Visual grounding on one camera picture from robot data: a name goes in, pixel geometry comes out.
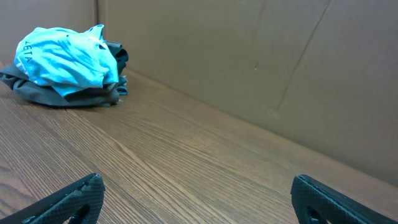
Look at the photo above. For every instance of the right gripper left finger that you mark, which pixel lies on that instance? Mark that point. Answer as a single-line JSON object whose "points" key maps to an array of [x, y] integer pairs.
{"points": [[77, 203]]}

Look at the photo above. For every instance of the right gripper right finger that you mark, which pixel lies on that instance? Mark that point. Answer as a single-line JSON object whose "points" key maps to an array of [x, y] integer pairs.
{"points": [[315, 202]]}

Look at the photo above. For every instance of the light blue printed t-shirt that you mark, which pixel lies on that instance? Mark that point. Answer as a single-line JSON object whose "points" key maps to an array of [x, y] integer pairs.
{"points": [[66, 60]]}

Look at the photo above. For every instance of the folded black Nike garment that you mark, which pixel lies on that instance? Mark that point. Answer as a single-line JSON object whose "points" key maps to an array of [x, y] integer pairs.
{"points": [[121, 57]]}

